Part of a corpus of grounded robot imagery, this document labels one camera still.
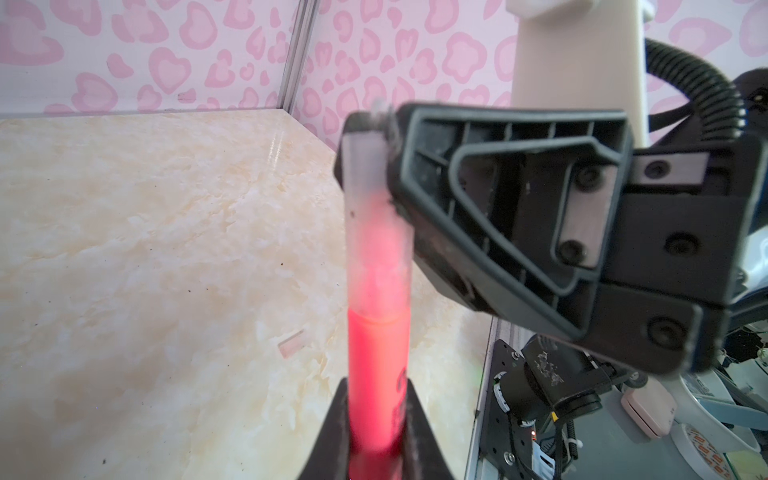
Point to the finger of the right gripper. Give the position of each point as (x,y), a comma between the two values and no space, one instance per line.
(368,142)
(487,191)

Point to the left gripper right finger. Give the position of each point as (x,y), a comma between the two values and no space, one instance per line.
(420,452)

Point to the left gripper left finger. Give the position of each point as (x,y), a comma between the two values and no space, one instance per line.
(329,457)

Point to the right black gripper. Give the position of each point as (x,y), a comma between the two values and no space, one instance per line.
(670,284)

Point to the pink highlighter pen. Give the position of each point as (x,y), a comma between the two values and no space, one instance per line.
(377,389)

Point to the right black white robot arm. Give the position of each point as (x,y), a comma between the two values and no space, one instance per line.
(616,257)

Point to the clear pen cap lower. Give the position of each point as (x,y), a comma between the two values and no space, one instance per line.
(293,344)

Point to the white box beside base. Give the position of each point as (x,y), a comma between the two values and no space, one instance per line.
(652,408)

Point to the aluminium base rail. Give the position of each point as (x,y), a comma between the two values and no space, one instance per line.
(497,330)

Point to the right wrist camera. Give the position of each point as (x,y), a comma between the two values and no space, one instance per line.
(583,55)

